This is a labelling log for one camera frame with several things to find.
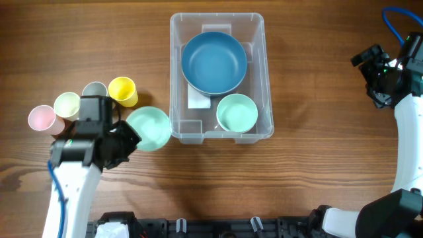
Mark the small mint green bowl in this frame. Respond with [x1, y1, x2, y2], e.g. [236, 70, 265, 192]
[126, 106, 171, 151]

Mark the light green cup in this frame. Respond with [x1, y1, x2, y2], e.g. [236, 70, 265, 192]
[54, 92, 81, 121]

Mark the grey cup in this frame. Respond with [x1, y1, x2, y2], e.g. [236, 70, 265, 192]
[82, 81, 108, 97]

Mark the yellow cup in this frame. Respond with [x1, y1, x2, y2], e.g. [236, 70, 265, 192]
[108, 77, 138, 108]

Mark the pink cup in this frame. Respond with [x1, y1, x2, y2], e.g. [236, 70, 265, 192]
[28, 105, 65, 135]

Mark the clear plastic storage container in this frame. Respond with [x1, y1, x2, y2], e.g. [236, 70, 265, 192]
[169, 13, 274, 144]

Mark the large mint green bowl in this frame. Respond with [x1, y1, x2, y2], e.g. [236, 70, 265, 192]
[216, 93, 258, 133]

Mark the dark blue bowl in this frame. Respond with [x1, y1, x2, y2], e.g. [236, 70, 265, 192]
[181, 32, 248, 96]

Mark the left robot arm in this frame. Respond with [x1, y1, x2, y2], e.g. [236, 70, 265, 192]
[42, 120, 141, 237]

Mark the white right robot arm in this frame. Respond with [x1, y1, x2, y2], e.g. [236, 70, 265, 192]
[307, 42, 422, 237]

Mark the white label in container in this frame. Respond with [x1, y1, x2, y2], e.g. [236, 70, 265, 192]
[187, 85, 211, 109]

